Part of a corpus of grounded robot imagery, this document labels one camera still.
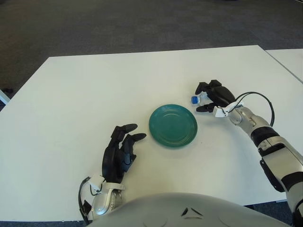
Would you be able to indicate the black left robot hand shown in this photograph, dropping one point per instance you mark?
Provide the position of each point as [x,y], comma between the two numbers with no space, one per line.
[113,160]

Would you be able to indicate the clear bottle with blue cap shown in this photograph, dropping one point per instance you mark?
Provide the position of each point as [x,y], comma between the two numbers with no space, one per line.
[201,99]

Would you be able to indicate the white furniture corner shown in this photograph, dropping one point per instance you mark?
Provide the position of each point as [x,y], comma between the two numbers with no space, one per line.
[2,97]

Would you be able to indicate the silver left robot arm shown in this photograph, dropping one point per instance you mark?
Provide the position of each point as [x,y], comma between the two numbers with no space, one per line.
[104,201]

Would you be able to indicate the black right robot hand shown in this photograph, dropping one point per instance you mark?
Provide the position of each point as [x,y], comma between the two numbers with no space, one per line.
[221,94]

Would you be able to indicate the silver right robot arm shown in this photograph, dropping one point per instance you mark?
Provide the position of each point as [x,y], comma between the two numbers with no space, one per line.
[279,153]

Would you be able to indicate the grey robot torso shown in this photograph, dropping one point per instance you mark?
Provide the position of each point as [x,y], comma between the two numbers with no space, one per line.
[154,212]

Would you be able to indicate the green round plate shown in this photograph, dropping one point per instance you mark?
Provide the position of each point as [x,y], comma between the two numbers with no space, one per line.
[172,126]

